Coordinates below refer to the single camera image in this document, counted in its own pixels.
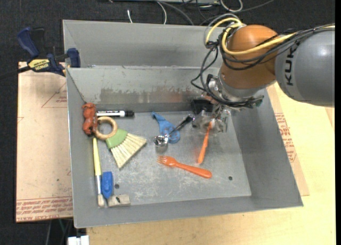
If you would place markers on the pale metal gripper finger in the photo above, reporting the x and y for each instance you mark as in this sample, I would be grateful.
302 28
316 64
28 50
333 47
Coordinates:
200 121
221 123

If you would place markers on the orange plastic knife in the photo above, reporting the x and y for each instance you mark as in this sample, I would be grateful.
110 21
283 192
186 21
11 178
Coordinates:
204 145

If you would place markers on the blue plastic scoop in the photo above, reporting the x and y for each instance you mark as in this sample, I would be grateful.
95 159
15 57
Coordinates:
164 126

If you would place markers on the orange plastic fork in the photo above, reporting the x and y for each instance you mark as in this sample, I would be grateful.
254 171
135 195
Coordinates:
186 168

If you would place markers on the grey metal bin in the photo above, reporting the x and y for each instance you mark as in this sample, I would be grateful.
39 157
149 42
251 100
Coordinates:
160 182

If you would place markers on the green hand brush pale bristles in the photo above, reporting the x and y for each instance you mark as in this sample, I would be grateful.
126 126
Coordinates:
125 146

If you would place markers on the black and white marker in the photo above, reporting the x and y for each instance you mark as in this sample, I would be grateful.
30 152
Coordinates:
113 113

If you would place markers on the blue toy boat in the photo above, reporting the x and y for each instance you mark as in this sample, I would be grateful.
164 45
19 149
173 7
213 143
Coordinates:
107 184

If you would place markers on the small pale wood block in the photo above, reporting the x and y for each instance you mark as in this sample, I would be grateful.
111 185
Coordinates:
118 200

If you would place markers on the brown cardboard board red print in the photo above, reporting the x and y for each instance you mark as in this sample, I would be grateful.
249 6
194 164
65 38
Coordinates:
40 137

